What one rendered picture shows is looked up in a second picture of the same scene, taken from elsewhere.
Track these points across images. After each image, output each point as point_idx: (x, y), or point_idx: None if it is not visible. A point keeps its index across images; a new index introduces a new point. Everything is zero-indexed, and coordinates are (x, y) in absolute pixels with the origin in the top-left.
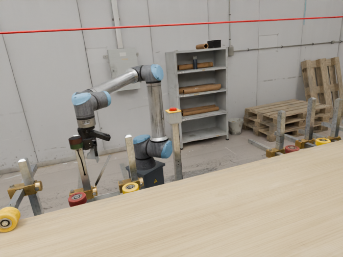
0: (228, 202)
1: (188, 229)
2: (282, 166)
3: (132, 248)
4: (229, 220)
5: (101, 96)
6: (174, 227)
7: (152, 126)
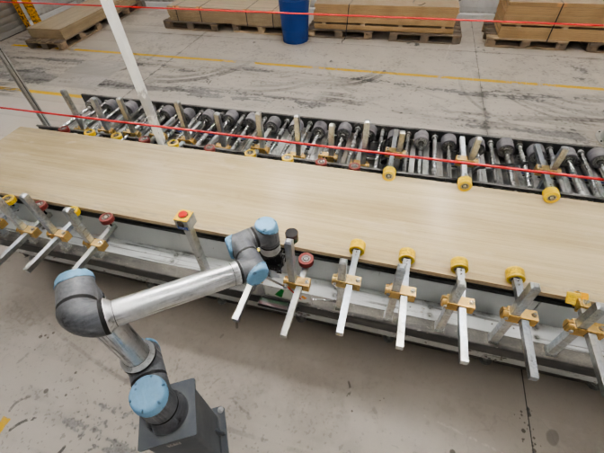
0: (223, 199)
1: (260, 196)
2: (152, 205)
3: (291, 200)
4: (237, 190)
5: (239, 231)
6: (264, 200)
7: (140, 341)
